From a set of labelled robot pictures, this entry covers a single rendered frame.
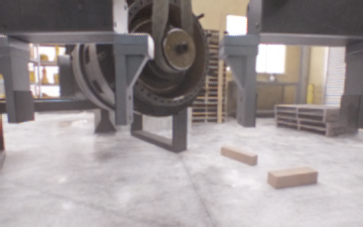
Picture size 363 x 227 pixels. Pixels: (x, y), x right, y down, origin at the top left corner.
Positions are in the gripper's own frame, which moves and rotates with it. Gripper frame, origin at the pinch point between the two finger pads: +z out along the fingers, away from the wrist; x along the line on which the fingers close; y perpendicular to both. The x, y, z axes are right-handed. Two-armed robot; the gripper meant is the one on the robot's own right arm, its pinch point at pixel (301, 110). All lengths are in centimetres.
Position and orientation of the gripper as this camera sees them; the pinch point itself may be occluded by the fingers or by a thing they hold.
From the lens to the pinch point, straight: 25.5
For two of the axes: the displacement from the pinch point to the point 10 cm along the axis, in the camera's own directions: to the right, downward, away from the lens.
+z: -0.1, 9.9, 1.1
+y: -0.2, 1.1, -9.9
